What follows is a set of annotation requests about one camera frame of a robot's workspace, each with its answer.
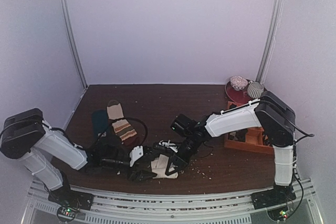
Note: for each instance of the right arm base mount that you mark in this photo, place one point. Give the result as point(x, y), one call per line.
point(272, 197)

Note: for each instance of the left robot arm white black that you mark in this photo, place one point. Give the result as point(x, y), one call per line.
point(27, 136)

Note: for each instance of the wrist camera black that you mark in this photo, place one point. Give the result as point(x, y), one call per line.
point(183, 126)
point(110, 153)

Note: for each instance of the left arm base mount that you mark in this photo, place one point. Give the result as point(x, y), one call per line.
point(71, 198)

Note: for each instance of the red round tray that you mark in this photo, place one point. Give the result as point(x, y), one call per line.
point(238, 96)

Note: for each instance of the beige brown striped sock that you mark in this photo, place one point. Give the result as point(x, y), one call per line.
point(122, 128)

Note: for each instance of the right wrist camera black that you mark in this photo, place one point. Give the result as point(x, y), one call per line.
point(183, 126)

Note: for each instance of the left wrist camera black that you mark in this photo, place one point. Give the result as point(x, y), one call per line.
point(110, 153)

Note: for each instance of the left aluminium frame post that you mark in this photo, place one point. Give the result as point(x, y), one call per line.
point(72, 43)

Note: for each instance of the grey striped cup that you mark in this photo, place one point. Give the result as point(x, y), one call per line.
point(255, 90)

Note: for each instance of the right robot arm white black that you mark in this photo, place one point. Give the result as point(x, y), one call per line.
point(268, 112)

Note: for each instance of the aluminium frame post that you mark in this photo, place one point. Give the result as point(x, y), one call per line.
point(270, 41)
point(72, 43)

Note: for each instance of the white patterned bowl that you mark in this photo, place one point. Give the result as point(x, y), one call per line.
point(238, 83)

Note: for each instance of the orange wooden compartment box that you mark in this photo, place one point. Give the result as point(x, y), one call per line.
point(252, 139)

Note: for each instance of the right aluminium frame post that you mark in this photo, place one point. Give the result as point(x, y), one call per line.
point(270, 41)

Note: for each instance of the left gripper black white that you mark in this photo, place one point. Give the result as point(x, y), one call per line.
point(139, 177)

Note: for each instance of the cream white sock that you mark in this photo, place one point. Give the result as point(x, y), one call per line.
point(158, 166)

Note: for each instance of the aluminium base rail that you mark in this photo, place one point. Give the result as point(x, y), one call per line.
point(235, 207)

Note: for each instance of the dark teal monkey sock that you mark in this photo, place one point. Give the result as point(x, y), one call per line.
point(100, 124)

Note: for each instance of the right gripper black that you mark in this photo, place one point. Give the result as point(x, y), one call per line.
point(182, 156)

